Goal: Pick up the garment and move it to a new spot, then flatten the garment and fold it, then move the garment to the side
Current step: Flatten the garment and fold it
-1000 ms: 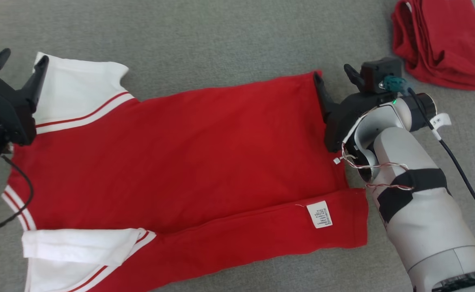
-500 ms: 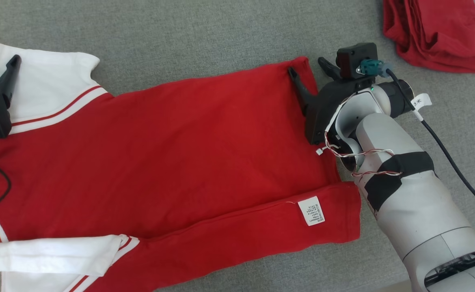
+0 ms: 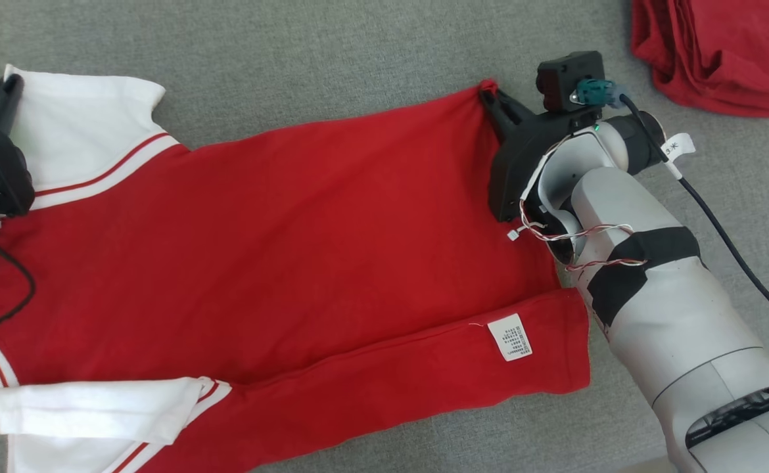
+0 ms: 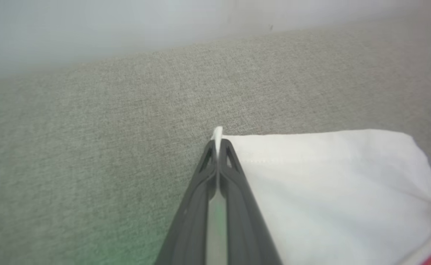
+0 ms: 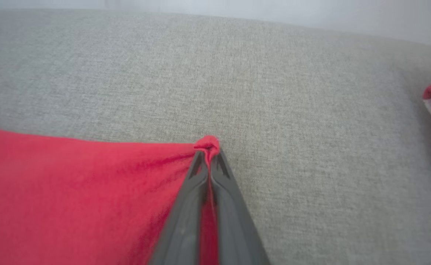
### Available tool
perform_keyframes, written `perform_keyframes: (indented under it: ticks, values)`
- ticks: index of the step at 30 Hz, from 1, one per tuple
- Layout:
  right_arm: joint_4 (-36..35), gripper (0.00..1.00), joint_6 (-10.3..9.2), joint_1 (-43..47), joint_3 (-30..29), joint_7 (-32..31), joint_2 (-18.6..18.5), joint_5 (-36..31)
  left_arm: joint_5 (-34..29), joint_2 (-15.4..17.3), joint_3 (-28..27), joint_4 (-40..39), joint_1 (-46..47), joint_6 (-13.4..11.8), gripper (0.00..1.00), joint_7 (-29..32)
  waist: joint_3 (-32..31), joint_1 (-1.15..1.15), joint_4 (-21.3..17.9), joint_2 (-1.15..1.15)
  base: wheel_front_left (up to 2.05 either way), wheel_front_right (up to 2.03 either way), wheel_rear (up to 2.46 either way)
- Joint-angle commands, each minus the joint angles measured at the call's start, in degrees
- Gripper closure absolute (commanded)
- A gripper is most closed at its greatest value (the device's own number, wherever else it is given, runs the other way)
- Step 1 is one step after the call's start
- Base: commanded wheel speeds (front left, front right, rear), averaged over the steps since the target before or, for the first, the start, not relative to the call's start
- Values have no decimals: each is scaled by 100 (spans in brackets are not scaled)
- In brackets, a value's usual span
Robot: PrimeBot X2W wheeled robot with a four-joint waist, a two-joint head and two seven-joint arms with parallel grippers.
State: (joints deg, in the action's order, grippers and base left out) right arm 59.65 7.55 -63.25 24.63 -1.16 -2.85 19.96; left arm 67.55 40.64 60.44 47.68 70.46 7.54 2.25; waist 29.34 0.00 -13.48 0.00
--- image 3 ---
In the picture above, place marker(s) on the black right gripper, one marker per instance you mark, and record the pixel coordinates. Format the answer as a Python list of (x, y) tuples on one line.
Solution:
[(519, 164)]

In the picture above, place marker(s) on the red shorts white stripe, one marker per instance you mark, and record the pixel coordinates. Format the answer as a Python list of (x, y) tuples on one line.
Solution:
[(720, 52)]

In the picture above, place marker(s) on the red jersey white sleeves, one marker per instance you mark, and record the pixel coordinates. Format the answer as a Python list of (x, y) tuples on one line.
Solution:
[(292, 230)]

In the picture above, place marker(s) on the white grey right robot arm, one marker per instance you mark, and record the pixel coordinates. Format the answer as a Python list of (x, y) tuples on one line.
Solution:
[(674, 328)]

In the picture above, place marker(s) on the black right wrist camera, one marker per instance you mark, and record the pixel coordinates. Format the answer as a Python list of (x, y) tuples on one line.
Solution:
[(565, 79)]

